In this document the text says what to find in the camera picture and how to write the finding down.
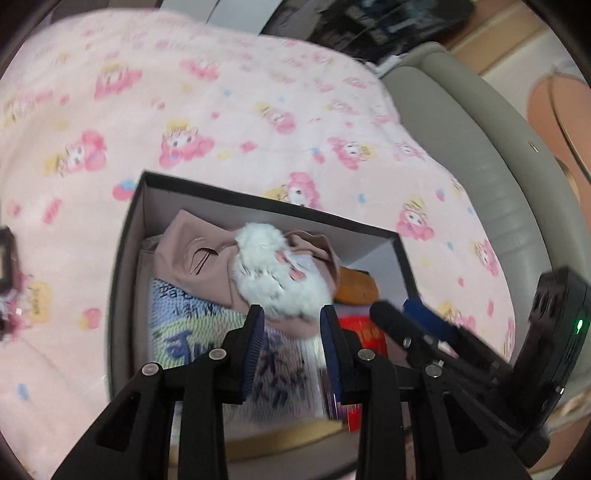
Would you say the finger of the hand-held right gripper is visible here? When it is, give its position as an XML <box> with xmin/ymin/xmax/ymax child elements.
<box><xmin>402</xmin><ymin>299</ymin><xmax>513</xmax><ymax>374</ymax></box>
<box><xmin>369</xmin><ymin>301</ymin><xmax>462</xmax><ymax>374</ymax></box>

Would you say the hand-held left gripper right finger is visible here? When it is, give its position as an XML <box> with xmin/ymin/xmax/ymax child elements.
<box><xmin>320</xmin><ymin>305</ymin><xmax>532</xmax><ymax>480</ymax></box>

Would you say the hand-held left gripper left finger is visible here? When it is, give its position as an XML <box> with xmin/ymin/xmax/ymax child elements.
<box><xmin>51</xmin><ymin>305</ymin><xmax>266</xmax><ymax>480</ymax></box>

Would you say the large silver snack packet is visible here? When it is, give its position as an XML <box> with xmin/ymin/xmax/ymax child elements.
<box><xmin>148</xmin><ymin>277</ymin><xmax>324</xmax><ymax>425</ymax></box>

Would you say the white plush toy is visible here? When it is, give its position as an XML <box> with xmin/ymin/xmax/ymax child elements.
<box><xmin>231</xmin><ymin>222</ymin><xmax>333</xmax><ymax>321</ymax></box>

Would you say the beige garment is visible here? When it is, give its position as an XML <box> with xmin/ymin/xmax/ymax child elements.
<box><xmin>152</xmin><ymin>209</ymin><xmax>342</xmax><ymax>337</ymax></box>

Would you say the black cardboard box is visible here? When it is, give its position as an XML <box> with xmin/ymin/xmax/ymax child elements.
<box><xmin>108</xmin><ymin>171</ymin><xmax>423</xmax><ymax>462</ymax></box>

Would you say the red booklet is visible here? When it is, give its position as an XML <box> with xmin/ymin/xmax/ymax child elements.
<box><xmin>337</xmin><ymin>314</ymin><xmax>393</xmax><ymax>435</ymax></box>

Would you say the wooden comb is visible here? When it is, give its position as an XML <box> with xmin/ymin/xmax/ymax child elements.
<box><xmin>335</xmin><ymin>265</ymin><xmax>379</xmax><ymax>305</ymax></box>

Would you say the grey padded headboard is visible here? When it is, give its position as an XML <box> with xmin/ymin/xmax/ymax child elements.
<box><xmin>381</xmin><ymin>41</ymin><xmax>591</xmax><ymax>435</ymax></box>

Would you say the orange round object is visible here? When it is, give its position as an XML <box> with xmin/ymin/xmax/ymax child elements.
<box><xmin>526</xmin><ymin>69</ymin><xmax>591</xmax><ymax>195</ymax></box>

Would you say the pink printed blanket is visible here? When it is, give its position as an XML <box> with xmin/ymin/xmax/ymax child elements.
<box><xmin>0</xmin><ymin>9</ymin><xmax>518</xmax><ymax>467</ymax></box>

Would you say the black rectangular buckle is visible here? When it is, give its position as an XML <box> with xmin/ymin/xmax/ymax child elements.
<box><xmin>0</xmin><ymin>226</ymin><xmax>21</xmax><ymax>291</ymax></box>

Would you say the dark glass wardrobe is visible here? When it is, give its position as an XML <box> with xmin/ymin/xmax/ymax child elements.
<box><xmin>261</xmin><ymin>0</ymin><xmax>476</xmax><ymax>65</ymax></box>

